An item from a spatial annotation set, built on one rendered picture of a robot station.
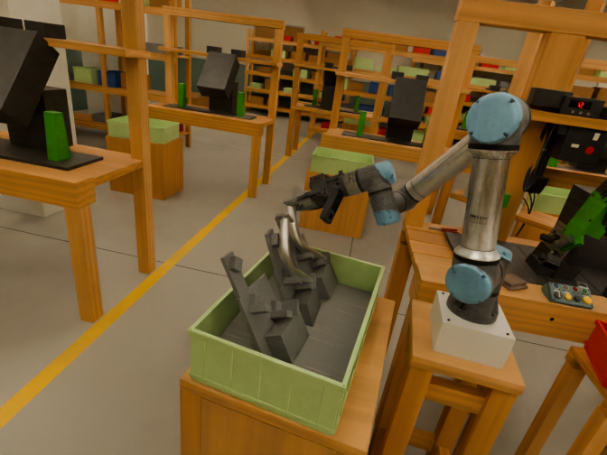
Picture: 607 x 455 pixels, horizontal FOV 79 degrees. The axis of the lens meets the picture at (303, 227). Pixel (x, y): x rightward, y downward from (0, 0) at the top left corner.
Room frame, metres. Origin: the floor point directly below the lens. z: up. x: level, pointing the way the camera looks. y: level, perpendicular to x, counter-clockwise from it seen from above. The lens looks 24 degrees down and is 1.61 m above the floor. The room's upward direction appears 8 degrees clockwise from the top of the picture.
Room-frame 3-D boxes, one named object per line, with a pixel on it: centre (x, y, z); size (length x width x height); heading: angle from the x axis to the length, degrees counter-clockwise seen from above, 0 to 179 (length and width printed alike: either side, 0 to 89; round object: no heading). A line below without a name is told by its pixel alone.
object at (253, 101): (11.30, 0.72, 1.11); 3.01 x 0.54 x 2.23; 82
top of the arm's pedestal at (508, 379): (1.00, -0.57, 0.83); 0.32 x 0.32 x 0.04; 78
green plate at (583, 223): (1.48, -1.18, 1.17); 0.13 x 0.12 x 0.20; 85
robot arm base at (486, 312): (1.01, -0.57, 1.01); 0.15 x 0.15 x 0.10
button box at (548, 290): (1.25, -1.04, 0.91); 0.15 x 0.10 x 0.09; 85
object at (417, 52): (8.60, -1.33, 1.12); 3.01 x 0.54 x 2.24; 82
